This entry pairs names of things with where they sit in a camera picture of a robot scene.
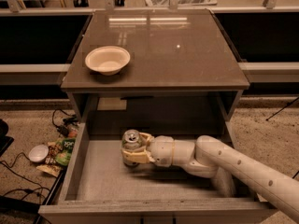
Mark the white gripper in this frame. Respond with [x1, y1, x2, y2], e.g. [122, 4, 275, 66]
[121, 133, 174, 167]

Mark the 7up soda can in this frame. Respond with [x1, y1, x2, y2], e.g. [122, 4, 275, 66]
[121, 130, 143, 167]

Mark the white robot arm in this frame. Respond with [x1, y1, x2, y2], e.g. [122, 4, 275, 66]
[121, 130, 299, 222]

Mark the open grey top drawer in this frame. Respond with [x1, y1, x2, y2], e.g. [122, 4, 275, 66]
[38, 93, 281, 224]

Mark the grey cabinet with glass top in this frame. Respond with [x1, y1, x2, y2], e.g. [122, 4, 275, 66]
[62, 9, 249, 115]

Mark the green snack bag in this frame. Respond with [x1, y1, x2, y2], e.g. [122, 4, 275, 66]
[46, 138, 76, 167]

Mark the white paper bowl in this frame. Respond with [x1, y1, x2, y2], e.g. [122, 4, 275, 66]
[85, 46, 131, 76]

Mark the yellow snack bag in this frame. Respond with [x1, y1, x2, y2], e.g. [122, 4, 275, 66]
[36, 164, 62, 177]

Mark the small white bowl on floor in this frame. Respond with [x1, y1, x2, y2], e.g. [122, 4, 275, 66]
[28, 145, 49, 163]

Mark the black tripod leg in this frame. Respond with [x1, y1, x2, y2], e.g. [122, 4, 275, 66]
[265, 97, 299, 121]

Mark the black power adapter with cable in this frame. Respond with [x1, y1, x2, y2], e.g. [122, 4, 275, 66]
[51, 109, 78, 138]

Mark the black cable on floor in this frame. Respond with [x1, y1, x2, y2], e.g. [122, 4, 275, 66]
[0, 152, 52, 203]

